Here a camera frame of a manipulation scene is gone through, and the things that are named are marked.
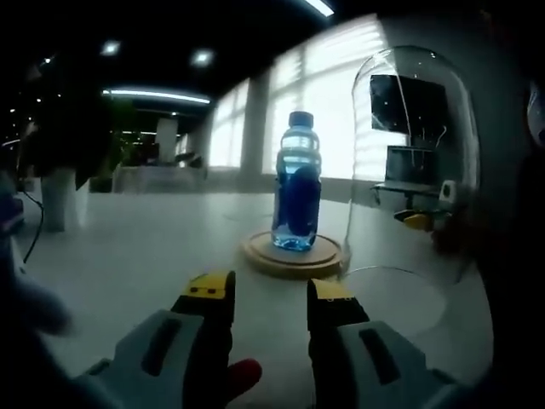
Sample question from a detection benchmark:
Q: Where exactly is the green plant in white pot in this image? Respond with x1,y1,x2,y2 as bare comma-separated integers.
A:
20,55,114,233

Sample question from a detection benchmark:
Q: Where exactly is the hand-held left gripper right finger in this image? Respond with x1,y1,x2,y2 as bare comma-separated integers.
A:
307,278,465,409

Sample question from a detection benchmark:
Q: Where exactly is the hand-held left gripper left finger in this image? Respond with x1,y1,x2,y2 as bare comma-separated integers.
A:
74,270,237,409

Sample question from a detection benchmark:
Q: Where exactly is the person's left hand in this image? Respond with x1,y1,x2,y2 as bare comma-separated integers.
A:
225,358,263,409

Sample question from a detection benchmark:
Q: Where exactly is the bright window with blinds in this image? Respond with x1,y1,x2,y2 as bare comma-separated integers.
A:
208,19,410,182

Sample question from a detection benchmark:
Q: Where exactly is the white background counter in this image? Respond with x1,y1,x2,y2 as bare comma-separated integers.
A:
112,164,208,193

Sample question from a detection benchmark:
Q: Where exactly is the black laptop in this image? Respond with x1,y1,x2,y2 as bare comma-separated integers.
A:
385,144,439,187

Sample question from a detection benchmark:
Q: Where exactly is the round wooden base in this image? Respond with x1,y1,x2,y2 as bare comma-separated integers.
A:
239,229,344,280

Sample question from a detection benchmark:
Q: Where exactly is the clear glass dome cover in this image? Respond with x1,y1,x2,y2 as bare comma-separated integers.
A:
339,44,483,338

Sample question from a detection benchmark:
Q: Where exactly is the white chest device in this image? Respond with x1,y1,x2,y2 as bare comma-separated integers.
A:
526,80,545,144

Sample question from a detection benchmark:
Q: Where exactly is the white square column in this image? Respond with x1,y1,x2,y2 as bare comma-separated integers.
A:
155,117,180,165

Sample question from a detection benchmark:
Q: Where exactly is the thin ceiling light strip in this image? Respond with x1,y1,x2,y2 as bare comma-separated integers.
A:
101,88,212,105

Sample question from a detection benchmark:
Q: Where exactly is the long ceiling light strip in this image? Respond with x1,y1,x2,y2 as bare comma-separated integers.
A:
304,0,332,16

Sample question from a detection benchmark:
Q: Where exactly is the blue drink bottle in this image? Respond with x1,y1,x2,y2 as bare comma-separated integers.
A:
271,110,323,252

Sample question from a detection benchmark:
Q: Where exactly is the blurred bluish object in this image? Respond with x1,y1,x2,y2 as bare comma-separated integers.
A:
0,168,72,337

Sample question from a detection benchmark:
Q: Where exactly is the black monitor screen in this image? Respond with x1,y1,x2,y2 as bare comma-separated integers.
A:
369,74,448,133

